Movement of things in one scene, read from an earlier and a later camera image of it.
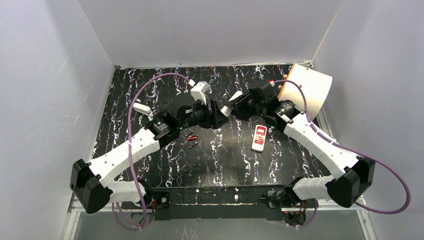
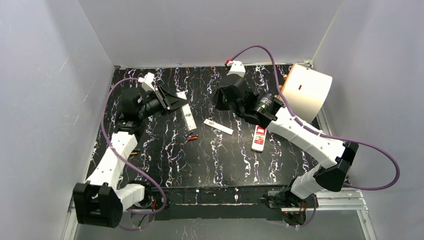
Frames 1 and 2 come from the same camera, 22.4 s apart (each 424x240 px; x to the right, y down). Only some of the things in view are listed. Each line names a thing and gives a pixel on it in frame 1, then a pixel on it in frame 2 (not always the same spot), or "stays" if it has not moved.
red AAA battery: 192,138 stays
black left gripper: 209,114 -> 163,98
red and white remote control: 259,138 stays
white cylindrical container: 316,86 stays
